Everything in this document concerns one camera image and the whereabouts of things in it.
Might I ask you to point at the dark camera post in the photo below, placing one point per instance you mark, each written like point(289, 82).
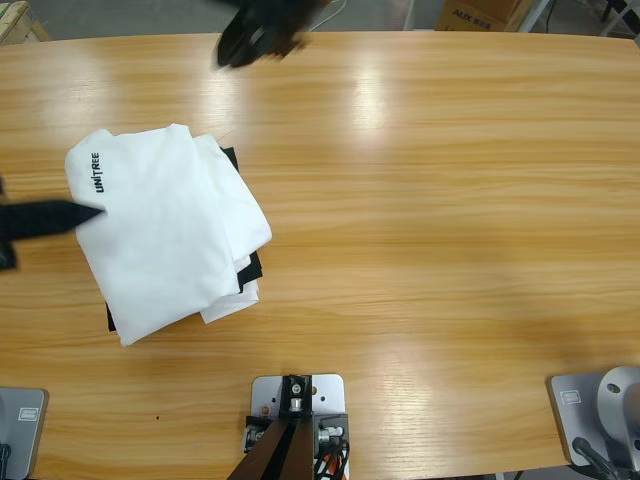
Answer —
point(295, 450)

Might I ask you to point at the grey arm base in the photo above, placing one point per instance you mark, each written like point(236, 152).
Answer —
point(570, 415)
point(25, 435)

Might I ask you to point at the white garment stack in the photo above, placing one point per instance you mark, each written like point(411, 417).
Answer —
point(230, 305)

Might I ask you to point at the white metal leg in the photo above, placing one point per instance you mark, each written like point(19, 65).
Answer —
point(532, 15)

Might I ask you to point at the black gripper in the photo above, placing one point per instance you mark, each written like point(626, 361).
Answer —
point(285, 25)
point(7, 255)

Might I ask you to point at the grey metal leg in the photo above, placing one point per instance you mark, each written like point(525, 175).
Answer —
point(409, 15)

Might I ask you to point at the white mounting block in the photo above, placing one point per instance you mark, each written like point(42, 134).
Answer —
point(330, 395)

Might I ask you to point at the dark metal frame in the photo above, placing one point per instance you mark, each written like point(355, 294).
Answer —
point(620, 20)

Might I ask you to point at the cardboard box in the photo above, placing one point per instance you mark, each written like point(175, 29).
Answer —
point(480, 15)

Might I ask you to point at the black clamp block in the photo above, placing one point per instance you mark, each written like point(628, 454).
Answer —
point(257, 432)
point(332, 430)

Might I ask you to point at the wooden pallet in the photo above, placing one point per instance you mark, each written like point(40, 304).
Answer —
point(20, 20)

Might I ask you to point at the white t-shirt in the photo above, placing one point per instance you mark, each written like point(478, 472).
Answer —
point(165, 235)

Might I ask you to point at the black garment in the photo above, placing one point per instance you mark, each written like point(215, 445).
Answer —
point(250, 275)

